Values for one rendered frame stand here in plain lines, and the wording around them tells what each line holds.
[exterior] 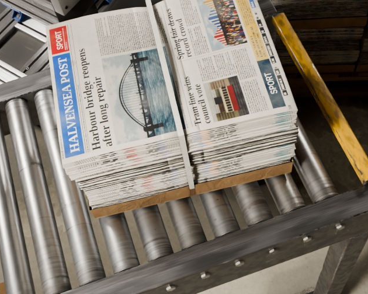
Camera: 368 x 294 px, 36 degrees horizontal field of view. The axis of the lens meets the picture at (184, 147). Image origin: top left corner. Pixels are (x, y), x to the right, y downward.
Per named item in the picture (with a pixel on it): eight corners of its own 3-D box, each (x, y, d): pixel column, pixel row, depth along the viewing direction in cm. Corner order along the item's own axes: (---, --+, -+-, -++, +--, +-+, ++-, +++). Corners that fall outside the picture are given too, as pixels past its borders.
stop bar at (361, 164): (284, 16, 127) (284, 10, 125) (379, 181, 105) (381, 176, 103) (270, 21, 126) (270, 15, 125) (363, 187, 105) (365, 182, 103)
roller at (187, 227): (141, 67, 130) (137, 53, 126) (211, 254, 107) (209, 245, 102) (120, 74, 130) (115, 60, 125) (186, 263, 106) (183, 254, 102)
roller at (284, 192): (222, 41, 131) (221, 26, 127) (308, 219, 108) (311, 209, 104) (201, 48, 131) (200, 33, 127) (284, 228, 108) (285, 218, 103)
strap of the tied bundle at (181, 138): (166, 76, 122) (150, -1, 102) (196, 198, 107) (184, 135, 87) (162, 77, 122) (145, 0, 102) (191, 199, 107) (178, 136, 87)
